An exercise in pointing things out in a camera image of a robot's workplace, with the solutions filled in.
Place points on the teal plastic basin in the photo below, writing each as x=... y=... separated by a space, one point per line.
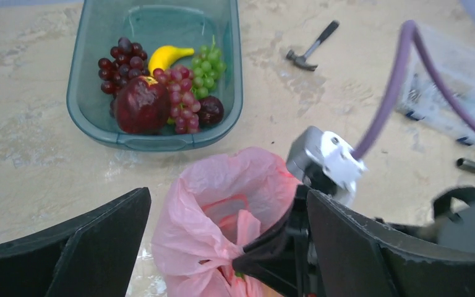
x=187 y=24

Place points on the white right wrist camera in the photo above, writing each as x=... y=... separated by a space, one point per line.
x=326 y=153

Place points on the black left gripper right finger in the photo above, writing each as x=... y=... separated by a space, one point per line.
x=359 y=256

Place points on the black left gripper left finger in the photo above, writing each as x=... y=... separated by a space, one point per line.
x=92 y=254

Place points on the pink plastic bag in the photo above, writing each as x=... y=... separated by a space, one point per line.
x=216 y=207

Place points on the yellow fake banana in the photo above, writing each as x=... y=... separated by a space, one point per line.
x=165 y=56

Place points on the red fake grape bunch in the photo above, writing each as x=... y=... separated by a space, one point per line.
x=184 y=105

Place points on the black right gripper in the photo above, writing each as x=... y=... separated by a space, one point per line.
x=453 y=224

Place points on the dark fake plum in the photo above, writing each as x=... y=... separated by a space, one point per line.
x=211 y=111

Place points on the green fake grape bunch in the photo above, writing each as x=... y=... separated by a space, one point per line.
x=208 y=67

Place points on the dark red fake apple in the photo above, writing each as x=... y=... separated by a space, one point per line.
x=142 y=106

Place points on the dark purple grape bunch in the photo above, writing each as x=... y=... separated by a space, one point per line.
x=128 y=60

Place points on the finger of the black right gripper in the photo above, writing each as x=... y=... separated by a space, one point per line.
x=283 y=258

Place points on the small black handled hammer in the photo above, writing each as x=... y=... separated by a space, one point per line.
x=300 y=61

